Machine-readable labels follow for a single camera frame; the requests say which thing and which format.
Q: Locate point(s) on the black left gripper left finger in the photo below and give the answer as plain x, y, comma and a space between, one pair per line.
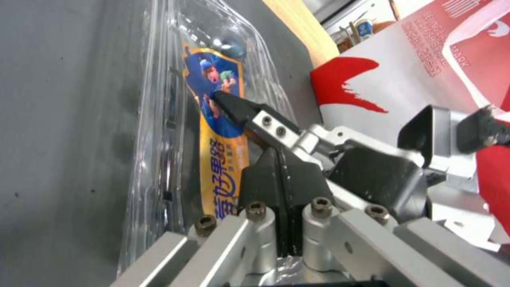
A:
261, 185

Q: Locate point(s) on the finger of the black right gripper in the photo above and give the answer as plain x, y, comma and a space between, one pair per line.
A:
271, 125
478, 128

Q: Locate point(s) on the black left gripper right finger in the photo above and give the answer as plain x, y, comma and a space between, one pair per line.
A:
304, 185

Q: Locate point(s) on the clear plastic takeout container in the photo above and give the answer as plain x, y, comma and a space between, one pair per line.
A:
159, 89

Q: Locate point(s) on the yellow blue snack packet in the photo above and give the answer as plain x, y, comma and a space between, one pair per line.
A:
223, 155

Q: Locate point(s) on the light wooden board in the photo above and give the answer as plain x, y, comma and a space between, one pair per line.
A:
303, 27

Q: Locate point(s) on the white blue cup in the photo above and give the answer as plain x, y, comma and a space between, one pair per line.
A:
365, 29

